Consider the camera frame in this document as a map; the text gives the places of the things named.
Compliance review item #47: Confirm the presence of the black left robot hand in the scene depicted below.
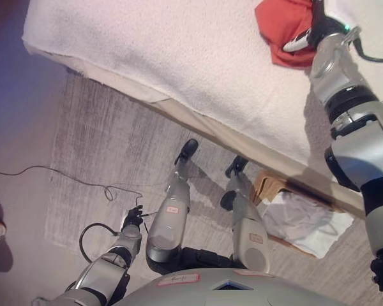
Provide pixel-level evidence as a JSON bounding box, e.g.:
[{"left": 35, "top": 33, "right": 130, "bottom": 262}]
[{"left": 122, "top": 205, "right": 144, "bottom": 229}]

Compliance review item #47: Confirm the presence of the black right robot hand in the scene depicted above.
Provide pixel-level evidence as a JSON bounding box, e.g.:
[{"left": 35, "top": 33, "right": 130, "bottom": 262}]
[{"left": 282, "top": 0, "right": 349, "bottom": 53}]

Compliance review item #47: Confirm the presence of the red cloth garment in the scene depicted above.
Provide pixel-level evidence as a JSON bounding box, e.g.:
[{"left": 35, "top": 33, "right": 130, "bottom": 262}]
[{"left": 254, "top": 0, "right": 317, "bottom": 68}]

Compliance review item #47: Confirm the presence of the tan woven basket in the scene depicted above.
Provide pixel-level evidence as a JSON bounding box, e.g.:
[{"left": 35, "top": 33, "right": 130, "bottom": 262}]
[{"left": 253, "top": 170, "right": 346, "bottom": 259}]

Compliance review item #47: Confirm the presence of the bed with white blanket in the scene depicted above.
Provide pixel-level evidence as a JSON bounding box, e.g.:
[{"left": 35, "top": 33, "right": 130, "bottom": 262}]
[{"left": 20, "top": 0, "right": 383, "bottom": 175}]

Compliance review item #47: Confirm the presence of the silver left robot leg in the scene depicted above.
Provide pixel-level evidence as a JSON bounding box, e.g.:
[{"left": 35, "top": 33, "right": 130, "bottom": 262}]
[{"left": 145, "top": 138, "right": 200, "bottom": 266}]

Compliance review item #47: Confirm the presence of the silver robot leg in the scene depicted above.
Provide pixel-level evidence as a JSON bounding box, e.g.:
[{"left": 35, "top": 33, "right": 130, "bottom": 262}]
[
  {"left": 145, "top": 138, "right": 200, "bottom": 266},
  {"left": 219, "top": 155, "right": 271, "bottom": 274}
]

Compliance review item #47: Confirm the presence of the grey rug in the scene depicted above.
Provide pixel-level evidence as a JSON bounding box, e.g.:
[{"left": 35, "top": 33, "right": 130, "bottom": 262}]
[{"left": 43, "top": 75, "right": 383, "bottom": 306}]

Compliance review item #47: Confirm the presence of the silver right robot leg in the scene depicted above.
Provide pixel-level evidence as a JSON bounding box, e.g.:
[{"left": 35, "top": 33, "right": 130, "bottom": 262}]
[{"left": 219, "top": 155, "right": 271, "bottom": 274}]

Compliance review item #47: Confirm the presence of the beige duvet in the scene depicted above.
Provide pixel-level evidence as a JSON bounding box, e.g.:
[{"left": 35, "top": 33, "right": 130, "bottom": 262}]
[{"left": 28, "top": 47, "right": 366, "bottom": 219}]

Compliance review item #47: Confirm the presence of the grey robot torso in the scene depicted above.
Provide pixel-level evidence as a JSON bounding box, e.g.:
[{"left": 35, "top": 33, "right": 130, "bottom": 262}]
[{"left": 113, "top": 245, "right": 383, "bottom": 306}]

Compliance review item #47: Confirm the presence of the white cloth garment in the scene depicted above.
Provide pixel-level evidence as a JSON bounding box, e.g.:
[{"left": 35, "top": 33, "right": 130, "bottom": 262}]
[{"left": 260, "top": 190, "right": 355, "bottom": 259}]

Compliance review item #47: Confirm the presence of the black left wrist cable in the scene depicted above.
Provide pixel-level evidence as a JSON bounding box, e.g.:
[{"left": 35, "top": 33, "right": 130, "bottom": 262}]
[{"left": 79, "top": 222, "right": 124, "bottom": 264}]

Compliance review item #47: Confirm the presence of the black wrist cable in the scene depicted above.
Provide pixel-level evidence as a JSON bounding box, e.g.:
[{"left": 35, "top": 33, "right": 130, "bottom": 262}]
[
  {"left": 344, "top": 25, "right": 383, "bottom": 106},
  {"left": 79, "top": 222, "right": 124, "bottom": 264}
]

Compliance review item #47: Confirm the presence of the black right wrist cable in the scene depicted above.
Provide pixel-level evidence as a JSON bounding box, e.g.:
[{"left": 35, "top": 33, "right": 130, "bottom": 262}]
[{"left": 344, "top": 25, "right": 383, "bottom": 106}]

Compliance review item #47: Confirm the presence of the thin black floor cable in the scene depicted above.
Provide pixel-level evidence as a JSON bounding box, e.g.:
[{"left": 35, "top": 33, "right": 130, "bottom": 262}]
[{"left": 0, "top": 164, "right": 145, "bottom": 208}]

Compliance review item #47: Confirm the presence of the brown bed frame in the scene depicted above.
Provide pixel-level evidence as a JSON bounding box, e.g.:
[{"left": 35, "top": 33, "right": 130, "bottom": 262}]
[{"left": 283, "top": 178, "right": 349, "bottom": 213}]

